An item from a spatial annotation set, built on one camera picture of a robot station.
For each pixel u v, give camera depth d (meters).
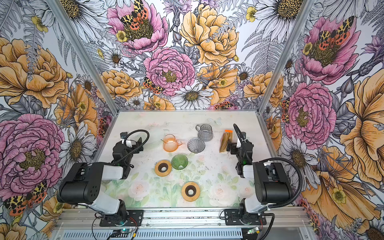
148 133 0.76
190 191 0.83
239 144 0.81
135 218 0.74
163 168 0.92
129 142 0.82
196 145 0.97
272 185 0.46
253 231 0.72
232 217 0.74
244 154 0.72
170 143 1.02
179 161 0.94
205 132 1.08
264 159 0.59
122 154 0.71
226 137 0.95
